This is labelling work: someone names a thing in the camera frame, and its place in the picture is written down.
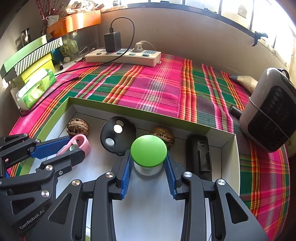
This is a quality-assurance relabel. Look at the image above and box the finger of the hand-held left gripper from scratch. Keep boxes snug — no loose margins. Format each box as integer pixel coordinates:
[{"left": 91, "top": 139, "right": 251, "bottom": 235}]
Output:
[
  {"left": 0, "top": 148, "right": 85, "bottom": 224},
  {"left": 0, "top": 133, "right": 71, "bottom": 169}
]

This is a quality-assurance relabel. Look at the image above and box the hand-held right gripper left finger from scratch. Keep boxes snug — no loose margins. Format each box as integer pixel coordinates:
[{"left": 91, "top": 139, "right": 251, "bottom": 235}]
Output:
[{"left": 28, "top": 152, "right": 136, "bottom": 241}]

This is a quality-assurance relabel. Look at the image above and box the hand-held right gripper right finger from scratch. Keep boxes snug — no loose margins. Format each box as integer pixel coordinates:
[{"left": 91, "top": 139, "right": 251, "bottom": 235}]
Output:
[{"left": 163, "top": 154, "right": 270, "bottom": 241}]

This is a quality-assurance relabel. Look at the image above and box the large pink clip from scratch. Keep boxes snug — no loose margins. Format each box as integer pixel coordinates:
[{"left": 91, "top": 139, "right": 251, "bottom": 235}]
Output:
[{"left": 56, "top": 135, "right": 91, "bottom": 156}]

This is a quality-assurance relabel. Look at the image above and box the green white cardboard box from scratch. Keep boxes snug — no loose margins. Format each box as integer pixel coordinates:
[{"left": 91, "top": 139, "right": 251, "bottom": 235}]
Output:
[{"left": 20, "top": 97, "right": 240, "bottom": 241}]

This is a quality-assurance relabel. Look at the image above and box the rough light walnut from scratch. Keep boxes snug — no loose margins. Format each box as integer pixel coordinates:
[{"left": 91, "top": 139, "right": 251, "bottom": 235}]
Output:
[{"left": 67, "top": 118, "right": 90, "bottom": 138}]

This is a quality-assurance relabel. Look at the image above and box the green topped knob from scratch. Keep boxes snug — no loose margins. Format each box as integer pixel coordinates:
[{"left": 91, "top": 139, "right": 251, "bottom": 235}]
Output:
[{"left": 130, "top": 134, "right": 168, "bottom": 176}]

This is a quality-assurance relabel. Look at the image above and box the black oval device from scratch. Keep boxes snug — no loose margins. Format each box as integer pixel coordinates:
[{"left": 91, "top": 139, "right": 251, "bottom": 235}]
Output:
[{"left": 100, "top": 116, "right": 137, "bottom": 156}]

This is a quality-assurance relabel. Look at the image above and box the smooth dark walnut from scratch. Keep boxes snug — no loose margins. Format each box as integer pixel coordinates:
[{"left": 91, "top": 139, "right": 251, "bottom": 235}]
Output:
[{"left": 150, "top": 126, "right": 175, "bottom": 150}]

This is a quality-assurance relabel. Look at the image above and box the green tissue pack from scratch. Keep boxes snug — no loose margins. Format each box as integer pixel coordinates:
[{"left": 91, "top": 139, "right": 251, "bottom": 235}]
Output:
[{"left": 16, "top": 68, "right": 57, "bottom": 110}]

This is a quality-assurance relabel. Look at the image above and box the grey striped box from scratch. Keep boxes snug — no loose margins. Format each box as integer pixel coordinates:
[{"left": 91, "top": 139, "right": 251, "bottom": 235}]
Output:
[{"left": 14, "top": 38, "right": 63, "bottom": 74}]

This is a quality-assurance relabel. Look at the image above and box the green flat box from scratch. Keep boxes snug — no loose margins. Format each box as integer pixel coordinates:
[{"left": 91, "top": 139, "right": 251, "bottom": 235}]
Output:
[{"left": 0, "top": 36, "right": 49, "bottom": 78}]

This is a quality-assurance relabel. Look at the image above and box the dark glass container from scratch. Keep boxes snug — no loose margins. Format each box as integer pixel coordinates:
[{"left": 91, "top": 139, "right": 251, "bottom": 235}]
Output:
[{"left": 21, "top": 29, "right": 31, "bottom": 45}]

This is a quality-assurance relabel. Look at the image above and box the grey space heater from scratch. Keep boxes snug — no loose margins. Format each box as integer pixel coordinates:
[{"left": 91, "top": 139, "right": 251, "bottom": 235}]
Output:
[{"left": 239, "top": 67, "right": 296, "bottom": 153}]

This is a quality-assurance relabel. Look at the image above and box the white power strip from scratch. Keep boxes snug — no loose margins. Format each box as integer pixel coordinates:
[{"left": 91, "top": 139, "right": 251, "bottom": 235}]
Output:
[{"left": 85, "top": 48, "right": 162, "bottom": 67}]

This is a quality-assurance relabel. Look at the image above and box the black charger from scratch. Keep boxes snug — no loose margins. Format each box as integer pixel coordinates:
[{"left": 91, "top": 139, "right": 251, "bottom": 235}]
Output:
[{"left": 104, "top": 32, "right": 122, "bottom": 52}]

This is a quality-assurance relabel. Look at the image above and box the beige pencil shaped cushion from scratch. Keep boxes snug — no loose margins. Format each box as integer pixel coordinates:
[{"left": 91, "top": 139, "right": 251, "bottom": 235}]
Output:
[{"left": 230, "top": 74, "right": 258, "bottom": 91}]

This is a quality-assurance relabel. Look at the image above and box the white printed cup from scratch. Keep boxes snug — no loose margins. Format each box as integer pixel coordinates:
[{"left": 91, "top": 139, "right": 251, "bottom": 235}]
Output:
[{"left": 45, "top": 14, "right": 60, "bottom": 26}]

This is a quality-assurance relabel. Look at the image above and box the orange box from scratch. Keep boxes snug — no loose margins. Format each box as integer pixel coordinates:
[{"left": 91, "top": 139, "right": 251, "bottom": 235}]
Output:
[{"left": 47, "top": 10, "right": 102, "bottom": 37}]

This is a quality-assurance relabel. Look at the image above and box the white plug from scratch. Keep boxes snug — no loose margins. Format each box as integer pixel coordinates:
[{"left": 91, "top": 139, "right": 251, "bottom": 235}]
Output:
[{"left": 132, "top": 41, "right": 153, "bottom": 52}]

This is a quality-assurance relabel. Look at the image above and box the red flower branches vase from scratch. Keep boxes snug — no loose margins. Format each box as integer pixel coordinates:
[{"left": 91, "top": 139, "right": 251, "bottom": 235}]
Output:
[{"left": 35, "top": 0, "right": 61, "bottom": 22}]

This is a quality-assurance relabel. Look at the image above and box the pile of papers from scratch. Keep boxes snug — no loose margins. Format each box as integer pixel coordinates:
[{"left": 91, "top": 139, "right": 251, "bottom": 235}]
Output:
[{"left": 66, "top": 0, "right": 101, "bottom": 12}]

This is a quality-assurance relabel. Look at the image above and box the black hook clamp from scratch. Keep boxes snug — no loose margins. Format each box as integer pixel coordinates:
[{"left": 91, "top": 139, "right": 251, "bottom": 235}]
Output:
[{"left": 252, "top": 31, "right": 269, "bottom": 47}]

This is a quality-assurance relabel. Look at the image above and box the black charger cable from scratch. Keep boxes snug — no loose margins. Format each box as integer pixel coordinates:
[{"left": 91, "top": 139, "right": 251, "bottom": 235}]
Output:
[{"left": 20, "top": 17, "right": 135, "bottom": 114}]

